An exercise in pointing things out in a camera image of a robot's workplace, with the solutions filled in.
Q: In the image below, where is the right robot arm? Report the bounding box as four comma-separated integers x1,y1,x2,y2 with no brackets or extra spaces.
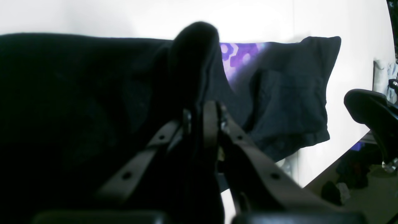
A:
344,89,398,173

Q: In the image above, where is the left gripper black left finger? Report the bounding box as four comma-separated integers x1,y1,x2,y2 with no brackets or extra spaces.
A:
95,109,192,203

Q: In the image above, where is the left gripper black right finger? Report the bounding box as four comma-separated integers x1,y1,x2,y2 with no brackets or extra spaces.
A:
203,101,342,215

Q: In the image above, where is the black T-shirt with print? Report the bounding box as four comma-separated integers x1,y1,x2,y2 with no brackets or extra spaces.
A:
1,22,341,224

